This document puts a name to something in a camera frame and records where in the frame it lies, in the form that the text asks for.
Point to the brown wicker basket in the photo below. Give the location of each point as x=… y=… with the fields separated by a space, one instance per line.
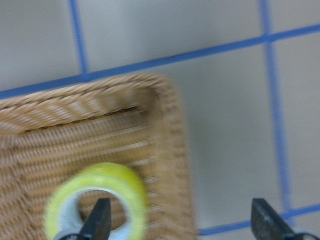
x=133 y=120

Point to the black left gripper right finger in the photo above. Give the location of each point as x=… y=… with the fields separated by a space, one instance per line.
x=267 y=224

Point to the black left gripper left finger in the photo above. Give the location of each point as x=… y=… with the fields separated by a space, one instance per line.
x=98 y=224

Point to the yellow tape roll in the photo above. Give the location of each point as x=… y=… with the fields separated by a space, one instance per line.
x=62 y=211

